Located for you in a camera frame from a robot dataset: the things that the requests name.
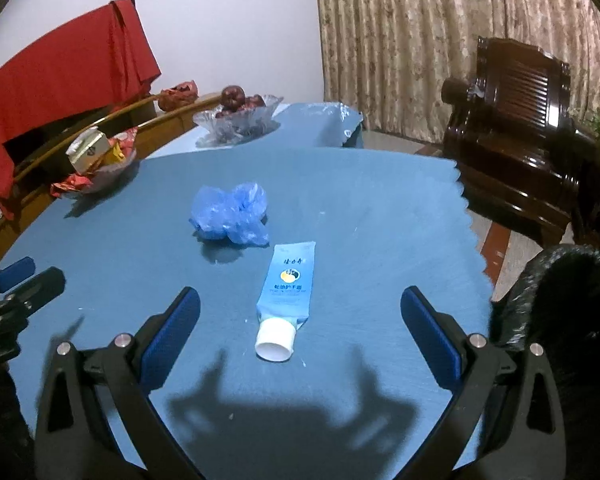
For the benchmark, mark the blue plastic bag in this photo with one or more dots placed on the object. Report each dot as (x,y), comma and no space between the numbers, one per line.
(230,210)

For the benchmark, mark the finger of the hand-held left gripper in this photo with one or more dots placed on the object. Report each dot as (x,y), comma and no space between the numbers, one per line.
(15,271)
(45,285)

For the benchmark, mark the red crumpled bag on rail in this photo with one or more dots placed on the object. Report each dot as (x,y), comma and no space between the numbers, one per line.
(178,95)

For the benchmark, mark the small cream box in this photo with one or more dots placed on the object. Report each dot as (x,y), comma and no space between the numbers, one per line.
(87,150)

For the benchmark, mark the dark wooden chair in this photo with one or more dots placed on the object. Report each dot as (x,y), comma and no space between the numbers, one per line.
(520,120)

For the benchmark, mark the light blue cream tube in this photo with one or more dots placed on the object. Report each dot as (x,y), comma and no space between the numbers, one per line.
(287,280)

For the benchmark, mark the small blue tablecloth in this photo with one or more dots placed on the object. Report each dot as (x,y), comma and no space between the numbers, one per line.
(310,125)

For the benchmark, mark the black trash bag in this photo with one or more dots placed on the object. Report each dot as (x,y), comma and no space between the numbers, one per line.
(520,310)

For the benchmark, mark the glass fruit bowl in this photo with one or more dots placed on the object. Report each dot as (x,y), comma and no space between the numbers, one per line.
(240,122)

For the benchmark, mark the dark red fruit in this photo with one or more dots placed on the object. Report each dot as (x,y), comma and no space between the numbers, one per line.
(232,96)

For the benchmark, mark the red cloth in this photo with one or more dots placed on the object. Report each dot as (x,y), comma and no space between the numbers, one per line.
(65,65)

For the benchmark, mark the large blue tablecloth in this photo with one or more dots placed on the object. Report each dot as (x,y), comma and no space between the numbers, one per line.
(380,220)

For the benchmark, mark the glass snack dish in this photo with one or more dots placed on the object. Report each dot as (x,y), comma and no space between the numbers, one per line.
(112,172)

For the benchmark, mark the wooden sideboard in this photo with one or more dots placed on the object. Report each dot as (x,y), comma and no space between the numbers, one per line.
(35,195)

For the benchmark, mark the yellow snack packet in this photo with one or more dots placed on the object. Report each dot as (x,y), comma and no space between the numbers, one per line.
(117,150)

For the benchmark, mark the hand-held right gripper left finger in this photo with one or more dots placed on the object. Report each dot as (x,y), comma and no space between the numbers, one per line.
(172,330)

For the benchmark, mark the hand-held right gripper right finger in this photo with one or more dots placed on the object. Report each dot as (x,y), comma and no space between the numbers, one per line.
(430,330)

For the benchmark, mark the red candy wrapper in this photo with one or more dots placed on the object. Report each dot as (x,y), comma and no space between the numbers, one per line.
(70,186)

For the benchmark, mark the beige patterned curtain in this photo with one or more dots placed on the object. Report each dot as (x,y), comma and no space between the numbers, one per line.
(405,35)

